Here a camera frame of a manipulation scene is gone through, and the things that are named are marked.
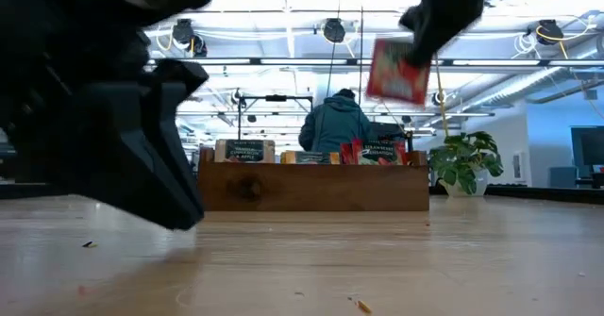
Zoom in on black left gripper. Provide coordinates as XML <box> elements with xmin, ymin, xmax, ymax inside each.
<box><xmin>0</xmin><ymin>0</ymin><xmax>212</xmax><ymax>185</ymax></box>

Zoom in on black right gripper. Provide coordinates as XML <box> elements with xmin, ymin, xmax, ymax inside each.
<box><xmin>398</xmin><ymin>0</ymin><xmax>492</xmax><ymax>67</ymax></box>

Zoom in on packets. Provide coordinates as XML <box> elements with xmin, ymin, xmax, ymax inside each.
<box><xmin>214</xmin><ymin>139</ymin><xmax>277</xmax><ymax>164</ymax></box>

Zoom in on orange mango tea packet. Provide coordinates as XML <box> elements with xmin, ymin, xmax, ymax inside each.
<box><xmin>280</xmin><ymin>150</ymin><xmax>341</xmax><ymax>166</ymax></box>

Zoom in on wooden three-slot tea box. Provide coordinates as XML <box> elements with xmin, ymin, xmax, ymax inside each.
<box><xmin>197</xmin><ymin>139</ymin><xmax>431</xmax><ymax>213</ymax></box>

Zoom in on dark screen on stand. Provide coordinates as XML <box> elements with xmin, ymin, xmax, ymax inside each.
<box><xmin>370</xmin><ymin>121</ymin><xmax>411</xmax><ymax>142</ymax></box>

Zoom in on green potted plant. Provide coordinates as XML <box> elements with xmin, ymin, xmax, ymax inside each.
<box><xmin>428</xmin><ymin>130</ymin><xmax>504</xmax><ymax>197</ymax></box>

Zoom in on person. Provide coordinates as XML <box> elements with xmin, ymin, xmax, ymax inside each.
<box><xmin>297</xmin><ymin>88</ymin><xmax>375</xmax><ymax>155</ymax></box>

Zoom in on grey cabinet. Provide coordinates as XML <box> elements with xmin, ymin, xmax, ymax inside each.
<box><xmin>549</xmin><ymin>166</ymin><xmax>579</xmax><ymax>189</ymax></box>

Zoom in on dark computer monitor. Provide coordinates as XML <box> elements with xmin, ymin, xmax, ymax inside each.
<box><xmin>570</xmin><ymin>125</ymin><xmax>604</xmax><ymax>167</ymax></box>

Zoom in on yellow hanging cord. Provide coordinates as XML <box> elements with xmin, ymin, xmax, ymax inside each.
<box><xmin>432</xmin><ymin>54</ymin><xmax>450</xmax><ymax>138</ymax></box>

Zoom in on black ceiling cord reel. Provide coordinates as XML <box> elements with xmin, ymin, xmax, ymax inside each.
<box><xmin>536</xmin><ymin>18</ymin><xmax>562</xmax><ymax>47</ymax></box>
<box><xmin>172</xmin><ymin>18</ymin><xmax>209</xmax><ymax>58</ymax></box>
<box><xmin>323</xmin><ymin>17</ymin><xmax>346</xmax><ymax>43</ymax></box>

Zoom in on black gantry frame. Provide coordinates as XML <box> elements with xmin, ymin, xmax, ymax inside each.
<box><xmin>237</xmin><ymin>93</ymin><xmax>314</xmax><ymax>141</ymax></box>

